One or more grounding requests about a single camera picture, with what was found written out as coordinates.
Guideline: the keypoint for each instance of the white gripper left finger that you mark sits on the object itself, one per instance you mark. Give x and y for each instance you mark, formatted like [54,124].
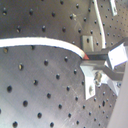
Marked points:
[97,73]

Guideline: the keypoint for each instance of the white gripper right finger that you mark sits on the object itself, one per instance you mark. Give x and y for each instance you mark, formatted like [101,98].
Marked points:
[114,55]

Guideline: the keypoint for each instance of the grey metal cable clip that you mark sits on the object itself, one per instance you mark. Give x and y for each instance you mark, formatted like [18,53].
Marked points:
[87,43]

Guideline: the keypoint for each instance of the white clip at top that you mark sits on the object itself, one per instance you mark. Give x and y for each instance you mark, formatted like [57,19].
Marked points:
[113,7]

